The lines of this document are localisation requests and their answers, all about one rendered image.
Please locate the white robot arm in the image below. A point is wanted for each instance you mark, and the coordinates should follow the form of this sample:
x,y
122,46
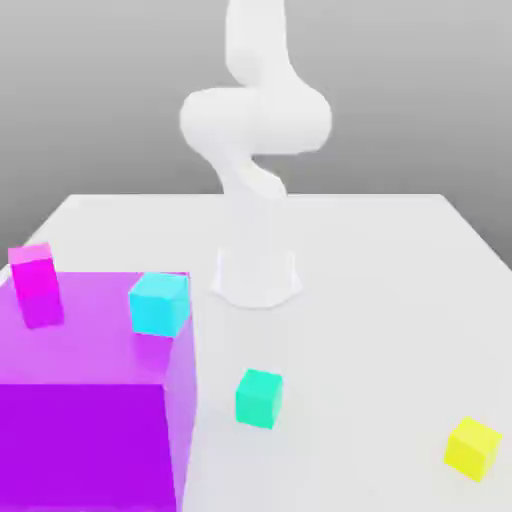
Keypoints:
x,y
256,120

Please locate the small cyan cube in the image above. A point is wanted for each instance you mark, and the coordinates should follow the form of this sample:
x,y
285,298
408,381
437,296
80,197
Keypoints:
x,y
158,306

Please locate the small turquoise cube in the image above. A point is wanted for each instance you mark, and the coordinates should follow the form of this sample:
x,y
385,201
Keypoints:
x,y
258,400

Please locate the small magenta cube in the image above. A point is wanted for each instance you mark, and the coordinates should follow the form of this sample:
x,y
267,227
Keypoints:
x,y
36,292

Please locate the small yellow cube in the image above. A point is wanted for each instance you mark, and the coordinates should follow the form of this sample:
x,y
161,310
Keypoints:
x,y
472,450

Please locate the large purple box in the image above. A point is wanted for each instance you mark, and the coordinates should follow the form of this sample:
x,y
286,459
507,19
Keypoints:
x,y
80,440

